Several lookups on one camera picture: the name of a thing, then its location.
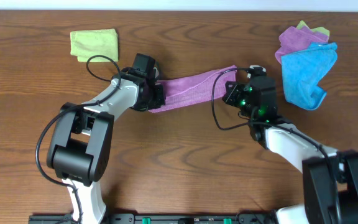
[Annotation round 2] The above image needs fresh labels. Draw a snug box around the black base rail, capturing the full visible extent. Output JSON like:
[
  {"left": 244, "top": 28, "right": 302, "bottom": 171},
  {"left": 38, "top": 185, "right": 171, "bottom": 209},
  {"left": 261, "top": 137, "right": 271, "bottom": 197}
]
[{"left": 28, "top": 212, "right": 279, "bottom": 224}]

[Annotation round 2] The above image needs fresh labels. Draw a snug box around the blue cloth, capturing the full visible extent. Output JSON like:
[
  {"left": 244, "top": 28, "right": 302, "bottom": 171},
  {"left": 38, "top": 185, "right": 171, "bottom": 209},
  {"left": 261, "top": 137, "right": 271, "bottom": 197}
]
[{"left": 282, "top": 42, "right": 337, "bottom": 111}]

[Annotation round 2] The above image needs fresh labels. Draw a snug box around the light green cloth in pile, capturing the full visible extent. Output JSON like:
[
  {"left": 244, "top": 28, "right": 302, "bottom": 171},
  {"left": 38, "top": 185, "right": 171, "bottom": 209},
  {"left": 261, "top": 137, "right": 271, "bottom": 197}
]
[{"left": 296, "top": 21, "right": 330, "bottom": 37}]

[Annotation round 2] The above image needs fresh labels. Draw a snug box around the purple cloth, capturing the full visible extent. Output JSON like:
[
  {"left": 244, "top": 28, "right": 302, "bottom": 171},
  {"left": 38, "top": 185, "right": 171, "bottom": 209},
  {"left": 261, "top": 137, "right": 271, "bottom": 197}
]
[
  {"left": 150, "top": 65, "right": 236, "bottom": 113},
  {"left": 275, "top": 26, "right": 329, "bottom": 64}
]

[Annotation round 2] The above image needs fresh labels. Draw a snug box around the folded green cloth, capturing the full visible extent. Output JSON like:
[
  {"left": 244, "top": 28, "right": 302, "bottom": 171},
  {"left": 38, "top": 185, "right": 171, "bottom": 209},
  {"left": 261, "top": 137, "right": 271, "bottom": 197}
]
[{"left": 70, "top": 29, "right": 119, "bottom": 63}]

